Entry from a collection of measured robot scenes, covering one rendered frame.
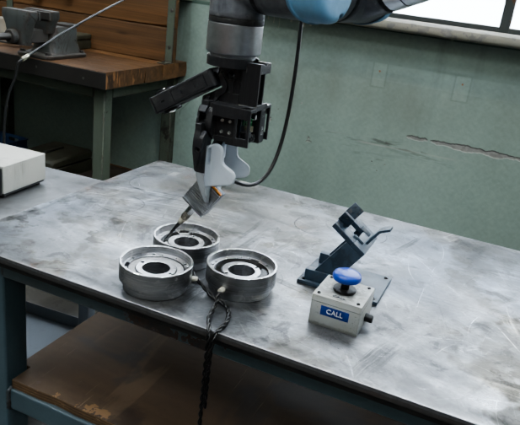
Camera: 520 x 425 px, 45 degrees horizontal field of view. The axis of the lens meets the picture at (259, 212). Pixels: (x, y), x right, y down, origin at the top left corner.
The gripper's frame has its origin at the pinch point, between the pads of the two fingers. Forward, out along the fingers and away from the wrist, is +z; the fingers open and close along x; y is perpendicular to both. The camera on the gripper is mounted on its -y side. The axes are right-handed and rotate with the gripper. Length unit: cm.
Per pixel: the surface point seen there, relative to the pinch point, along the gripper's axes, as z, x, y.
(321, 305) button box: 10.1, -5.3, 21.4
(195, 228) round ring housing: 9.6, 6.8, -5.1
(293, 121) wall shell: 22, 160, -44
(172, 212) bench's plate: 13.0, 18.2, -16.2
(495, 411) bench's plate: 13.3, -11.6, 45.2
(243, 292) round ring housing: 11.0, -6.4, 10.3
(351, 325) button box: 11.7, -5.3, 25.8
